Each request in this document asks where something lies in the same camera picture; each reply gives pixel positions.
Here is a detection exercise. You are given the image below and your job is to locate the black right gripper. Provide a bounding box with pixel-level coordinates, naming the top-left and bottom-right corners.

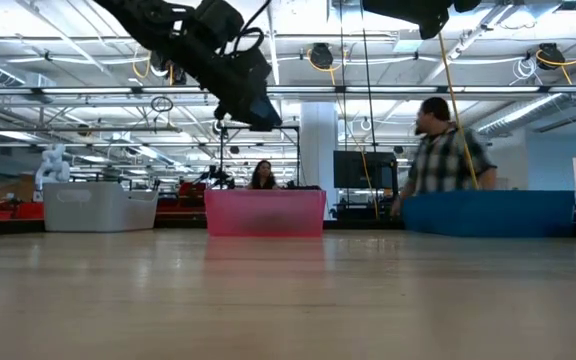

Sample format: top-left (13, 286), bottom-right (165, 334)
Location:
top-left (362, 0), bottom-right (455, 41)

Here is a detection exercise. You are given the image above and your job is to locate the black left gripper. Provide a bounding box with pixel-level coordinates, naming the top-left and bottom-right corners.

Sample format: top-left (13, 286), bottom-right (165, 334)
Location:
top-left (187, 29), bottom-right (284, 132)

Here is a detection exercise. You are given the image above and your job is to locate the white pillar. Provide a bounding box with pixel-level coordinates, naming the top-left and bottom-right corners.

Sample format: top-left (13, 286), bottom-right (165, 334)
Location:
top-left (300, 102), bottom-right (339, 221)

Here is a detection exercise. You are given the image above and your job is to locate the red crate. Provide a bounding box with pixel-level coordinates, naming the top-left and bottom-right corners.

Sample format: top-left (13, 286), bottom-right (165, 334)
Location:
top-left (0, 191), bottom-right (45, 222)
top-left (160, 181), bottom-right (208, 211)

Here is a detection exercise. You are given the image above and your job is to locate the red translucent plastic bin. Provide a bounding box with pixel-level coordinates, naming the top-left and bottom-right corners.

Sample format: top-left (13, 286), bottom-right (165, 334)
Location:
top-left (203, 188), bottom-right (328, 238)

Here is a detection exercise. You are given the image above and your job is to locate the black monitor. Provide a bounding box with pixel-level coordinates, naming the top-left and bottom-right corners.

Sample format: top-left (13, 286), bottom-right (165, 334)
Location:
top-left (332, 150), bottom-right (398, 190)

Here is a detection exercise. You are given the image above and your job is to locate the white plastic bin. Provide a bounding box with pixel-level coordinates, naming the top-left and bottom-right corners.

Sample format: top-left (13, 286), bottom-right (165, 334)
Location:
top-left (42, 181), bottom-right (160, 233)

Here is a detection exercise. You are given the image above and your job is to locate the blue plastic bin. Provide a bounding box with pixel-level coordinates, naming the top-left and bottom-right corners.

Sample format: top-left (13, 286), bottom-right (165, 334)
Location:
top-left (400, 189), bottom-right (576, 238)

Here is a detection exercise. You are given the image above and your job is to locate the cardboard box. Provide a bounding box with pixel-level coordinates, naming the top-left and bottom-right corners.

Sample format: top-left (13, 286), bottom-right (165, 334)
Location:
top-left (0, 173), bottom-right (37, 202)

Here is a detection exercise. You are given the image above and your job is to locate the black metal frame rig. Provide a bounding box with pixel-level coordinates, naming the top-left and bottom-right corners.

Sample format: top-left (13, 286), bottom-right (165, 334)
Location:
top-left (219, 124), bottom-right (302, 190)

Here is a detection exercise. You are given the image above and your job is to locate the black cable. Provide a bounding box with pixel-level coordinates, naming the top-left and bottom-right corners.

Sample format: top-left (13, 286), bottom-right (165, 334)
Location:
top-left (359, 0), bottom-right (378, 154)

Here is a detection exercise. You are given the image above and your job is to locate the black aluminium table frame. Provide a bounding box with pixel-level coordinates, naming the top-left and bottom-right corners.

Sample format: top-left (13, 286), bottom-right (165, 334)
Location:
top-left (0, 218), bottom-right (576, 239)

